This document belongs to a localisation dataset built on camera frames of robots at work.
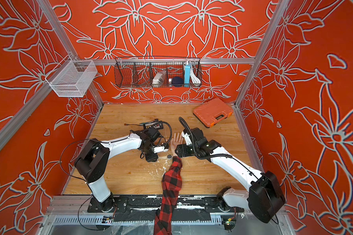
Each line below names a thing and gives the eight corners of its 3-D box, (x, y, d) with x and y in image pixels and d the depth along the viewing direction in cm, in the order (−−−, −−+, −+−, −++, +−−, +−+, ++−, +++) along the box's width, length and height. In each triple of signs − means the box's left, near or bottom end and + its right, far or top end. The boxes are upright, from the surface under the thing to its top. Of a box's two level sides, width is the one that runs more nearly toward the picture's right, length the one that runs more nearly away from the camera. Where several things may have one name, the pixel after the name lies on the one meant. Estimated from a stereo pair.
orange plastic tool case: (207, 129, 105) (208, 125, 101) (192, 114, 114) (192, 109, 111) (232, 114, 114) (234, 109, 110) (216, 101, 124) (217, 96, 120)
